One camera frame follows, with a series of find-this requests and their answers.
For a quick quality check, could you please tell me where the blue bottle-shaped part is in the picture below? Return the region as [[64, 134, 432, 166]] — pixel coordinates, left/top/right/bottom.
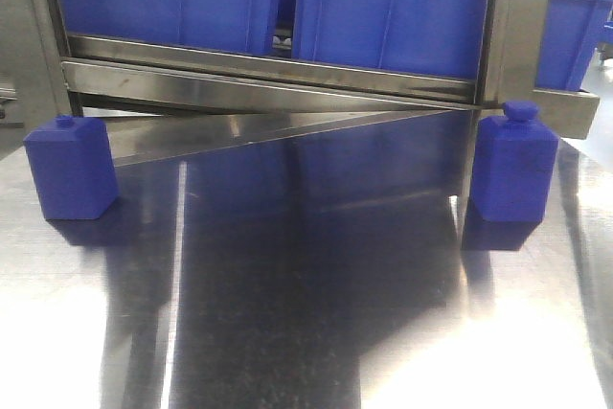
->
[[470, 101, 558, 223], [24, 115, 119, 220]]

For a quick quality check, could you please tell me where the blue plastic bin middle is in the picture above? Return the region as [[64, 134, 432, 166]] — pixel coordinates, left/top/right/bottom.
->
[[292, 0, 487, 80]]

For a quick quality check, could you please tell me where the blue plastic bin right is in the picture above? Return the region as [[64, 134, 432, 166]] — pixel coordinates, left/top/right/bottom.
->
[[535, 0, 612, 92]]

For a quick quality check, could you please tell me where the stainless steel shelf frame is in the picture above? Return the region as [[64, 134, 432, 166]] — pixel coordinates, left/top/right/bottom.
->
[[28, 0, 602, 170]]

